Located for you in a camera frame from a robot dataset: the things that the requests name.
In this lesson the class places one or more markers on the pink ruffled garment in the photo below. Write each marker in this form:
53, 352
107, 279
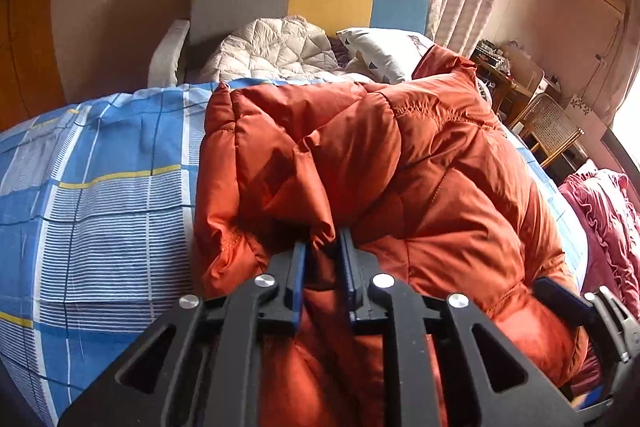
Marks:
599, 199

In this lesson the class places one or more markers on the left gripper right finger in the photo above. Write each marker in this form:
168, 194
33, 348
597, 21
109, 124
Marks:
444, 361

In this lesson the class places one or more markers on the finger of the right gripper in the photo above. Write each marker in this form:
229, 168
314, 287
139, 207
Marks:
605, 319

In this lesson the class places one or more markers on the blue plaid bed sheet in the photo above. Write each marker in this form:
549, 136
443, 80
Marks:
97, 205

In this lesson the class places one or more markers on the white bed side rail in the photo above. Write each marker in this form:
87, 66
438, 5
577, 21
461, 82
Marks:
166, 69

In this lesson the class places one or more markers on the white quilted blanket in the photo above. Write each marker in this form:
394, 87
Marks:
288, 48

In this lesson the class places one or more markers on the wooden desk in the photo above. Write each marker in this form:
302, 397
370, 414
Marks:
513, 91

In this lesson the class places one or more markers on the orange puffer jacket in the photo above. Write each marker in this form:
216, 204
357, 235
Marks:
422, 175

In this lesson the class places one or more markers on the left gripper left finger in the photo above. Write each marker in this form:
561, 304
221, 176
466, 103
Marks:
200, 363

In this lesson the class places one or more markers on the white patterned pillow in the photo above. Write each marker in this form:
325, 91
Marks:
391, 55

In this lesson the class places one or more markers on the wooden rattan chair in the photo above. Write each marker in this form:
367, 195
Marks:
547, 123

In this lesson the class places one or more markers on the desk clutter items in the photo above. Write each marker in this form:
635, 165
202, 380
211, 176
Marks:
487, 52

